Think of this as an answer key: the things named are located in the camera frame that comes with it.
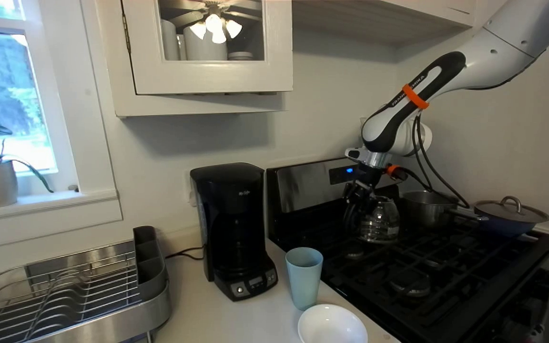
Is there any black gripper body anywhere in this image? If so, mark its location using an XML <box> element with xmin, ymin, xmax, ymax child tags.
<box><xmin>346</xmin><ymin>162</ymin><xmax>400</xmax><ymax>196</ymax></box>

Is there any clear glass coffee jar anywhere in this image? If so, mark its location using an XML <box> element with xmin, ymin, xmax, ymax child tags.
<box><xmin>340</xmin><ymin>189</ymin><xmax>403</xmax><ymax>246</ymax></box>

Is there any black drip coffee maker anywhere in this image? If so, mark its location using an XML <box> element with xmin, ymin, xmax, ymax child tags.
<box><xmin>188</xmin><ymin>160</ymin><xmax>279</xmax><ymax>303</ymax></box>

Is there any stainless steel saucepan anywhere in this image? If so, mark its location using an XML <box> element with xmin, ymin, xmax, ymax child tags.
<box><xmin>400</xmin><ymin>190</ymin><xmax>487</xmax><ymax>230</ymax></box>

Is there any light blue plastic cup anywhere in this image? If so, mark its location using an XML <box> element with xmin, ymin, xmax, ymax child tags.
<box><xmin>283</xmin><ymin>246</ymin><xmax>325</xmax><ymax>312</ymax></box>

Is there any white bowl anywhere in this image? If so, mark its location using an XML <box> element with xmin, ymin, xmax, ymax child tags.
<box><xmin>295</xmin><ymin>303</ymin><xmax>369</xmax><ymax>343</ymax></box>

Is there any blue bowl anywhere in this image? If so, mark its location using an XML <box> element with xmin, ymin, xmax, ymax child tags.
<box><xmin>472</xmin><ymin>211</ymin><xmax>546</xmax><ymax>240</ymax></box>

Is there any white range hood cabinet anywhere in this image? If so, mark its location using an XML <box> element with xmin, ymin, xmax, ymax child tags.
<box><xmin>291</xmin><ymin>0</ymin><xmax>508</xmax><ymax>48</ymax></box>

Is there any white jug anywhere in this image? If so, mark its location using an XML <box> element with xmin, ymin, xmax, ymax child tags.
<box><xmin>180</xmin><ymin>23</ymin><xmax>228</xmax><ymax>63</ymax></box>

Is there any dark grey utensil holder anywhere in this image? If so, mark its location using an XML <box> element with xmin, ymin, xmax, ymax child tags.
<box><xmin>131</xmin><ymin>225</ymin><xmax>169</xmax><ymax>301</ymax></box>

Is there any stainless steel dish rack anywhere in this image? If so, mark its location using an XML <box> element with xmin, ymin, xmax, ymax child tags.
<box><xmin>0</xmin><ymin>238</ymin><xmax>173</xmax><ymax>343</ymax></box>

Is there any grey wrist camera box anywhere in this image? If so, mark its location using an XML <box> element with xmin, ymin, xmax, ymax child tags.
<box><xmin>342</xmin><ymin>147</ymin><xmax>369</xmax><ymax>162</ymax></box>

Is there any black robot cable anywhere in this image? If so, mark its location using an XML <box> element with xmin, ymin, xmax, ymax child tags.
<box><xmin>409</xmin><ymin>112</ymin><xmax>472</xmax><ymax>209</ymax></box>

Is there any orange arm strap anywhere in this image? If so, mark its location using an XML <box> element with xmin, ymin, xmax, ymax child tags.
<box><xmin>401</xmin><ymin>82</ymin><xmax>430</xmax><ymax>112</ymax></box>

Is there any black coffee maker cord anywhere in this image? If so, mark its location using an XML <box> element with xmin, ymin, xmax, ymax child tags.
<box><xmin>163</xmin><ymin>246</ymin><xmax>205</xmax><ymax>263</ymax></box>

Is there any white glass-door wall cabinet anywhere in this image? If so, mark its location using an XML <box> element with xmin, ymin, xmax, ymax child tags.
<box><xmin>79</xmin><ymin>0</ymin><xmax>295</xmax><ymax>120</ymax></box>

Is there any white window frame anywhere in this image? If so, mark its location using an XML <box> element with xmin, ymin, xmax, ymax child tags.
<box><xmin>0</xmin><ymin>0</ymin><xmax>125</xmax><ymax>253</ymax></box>

